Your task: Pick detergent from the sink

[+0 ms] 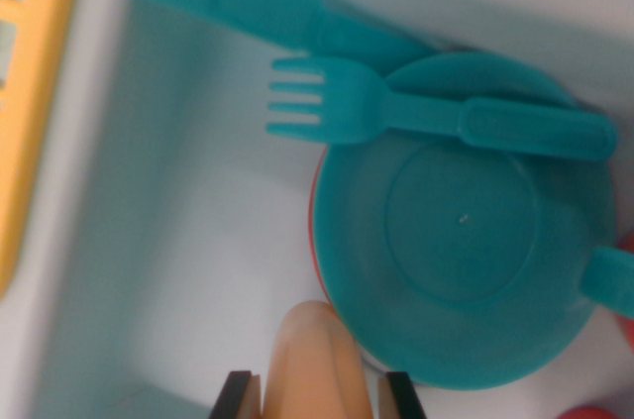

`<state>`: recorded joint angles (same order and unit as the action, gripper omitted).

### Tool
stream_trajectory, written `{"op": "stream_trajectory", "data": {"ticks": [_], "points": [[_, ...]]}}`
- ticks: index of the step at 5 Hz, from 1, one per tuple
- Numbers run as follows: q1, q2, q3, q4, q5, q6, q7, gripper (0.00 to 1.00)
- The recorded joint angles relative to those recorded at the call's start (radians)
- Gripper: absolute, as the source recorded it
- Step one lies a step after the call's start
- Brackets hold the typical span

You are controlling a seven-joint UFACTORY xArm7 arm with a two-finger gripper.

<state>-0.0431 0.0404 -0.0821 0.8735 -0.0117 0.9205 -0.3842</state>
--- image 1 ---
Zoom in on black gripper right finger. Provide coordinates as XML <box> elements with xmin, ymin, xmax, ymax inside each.
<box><xmin>378</xmin><ymin>371</ymin><xmax>428</xmax><ymax>419</ymax></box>

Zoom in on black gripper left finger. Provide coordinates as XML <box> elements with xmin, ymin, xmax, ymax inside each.
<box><xmin>210</xmin><ymin>371</ymin><xmax>263</xmax><ymax>419</ymax></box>

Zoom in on cream detergent bottle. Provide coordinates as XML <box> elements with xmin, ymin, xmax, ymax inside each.
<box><xmin>262</xmin><ymin>300</ymin><xmax>373</xmax><ymax>419</ymax></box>

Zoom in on light blue toy sink unit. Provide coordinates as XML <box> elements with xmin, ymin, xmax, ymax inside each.
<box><xmin>0</xmin><ymin>0</ymin><xmax>634</xmax><ymax>419</ymax></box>

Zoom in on teal plastic bowl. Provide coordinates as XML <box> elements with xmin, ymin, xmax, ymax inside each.
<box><xmin>311</xmin><ymin>134</ymin><xmax>620</xmax><ymax>388</ymax></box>

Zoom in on red plastic bowl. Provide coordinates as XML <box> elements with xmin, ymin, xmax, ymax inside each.
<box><xmin>307</xmin><ymin>151</ymin><xmax>331</xmax><ymax>301</ymax></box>

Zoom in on teal plastic fork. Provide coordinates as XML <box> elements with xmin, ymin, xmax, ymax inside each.
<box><xmin>265</xmin><ymin>55</ymin><xmax>619</xmax><ymax>162</ymax></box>

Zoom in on teal plastic plate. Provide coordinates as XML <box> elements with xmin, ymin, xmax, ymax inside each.
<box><xmin>385</xmin><ymin>52</ymin><xmax>581</xmax><ymax>108</ymax></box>

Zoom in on yellow plastic dish rack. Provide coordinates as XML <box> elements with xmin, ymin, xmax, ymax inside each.
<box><xmin>0</xmin><ymin>0</ymin><xmax>85</xmax><ymax>299</ymax></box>

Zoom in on red mug with handle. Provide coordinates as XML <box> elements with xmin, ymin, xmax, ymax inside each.
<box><xmin>613</xmin><ymin>233</ymin><xmax>634</xmax><ymax>356</ymax></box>

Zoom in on teal mug with handle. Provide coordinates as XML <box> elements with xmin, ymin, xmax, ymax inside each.
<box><xmin>579</xmin><ymin>246</ymin><xmax>634</xmax><ymax>319</ymax></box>

